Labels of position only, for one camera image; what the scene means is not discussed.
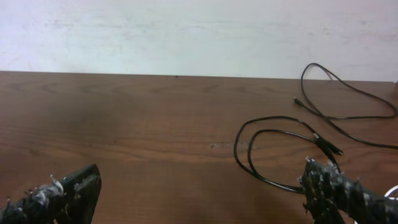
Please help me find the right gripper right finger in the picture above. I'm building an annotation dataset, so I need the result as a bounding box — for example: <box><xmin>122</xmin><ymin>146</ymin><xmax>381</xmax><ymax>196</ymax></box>
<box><xmin>300</xmin><ymin>158</ymin><xmax>397</xmax><ymax>224</ymax></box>

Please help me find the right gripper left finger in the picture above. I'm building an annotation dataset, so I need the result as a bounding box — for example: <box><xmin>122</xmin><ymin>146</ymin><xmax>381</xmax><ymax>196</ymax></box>
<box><xmin>1</xmin><ymin>164</ymin><xmax>102</xmax><ymax>224</ymax></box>

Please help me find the black usb cable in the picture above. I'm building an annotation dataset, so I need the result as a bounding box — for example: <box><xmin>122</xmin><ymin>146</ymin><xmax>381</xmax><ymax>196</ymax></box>
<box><xmin>233</xmin><ymin>116</ymin><xmax>345</xmax><ymax>194</ymax></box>
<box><xmin>293</xmin><ymin>62</ymin><xmax>398</xmax><ymax>150</ymax></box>

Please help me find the white usb cable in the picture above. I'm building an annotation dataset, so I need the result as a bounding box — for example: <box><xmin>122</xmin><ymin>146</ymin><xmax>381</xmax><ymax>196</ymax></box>
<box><xmin>354</xmin><ymin>185</ymin><xmax>398</xmax><ymax>224</ymax></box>

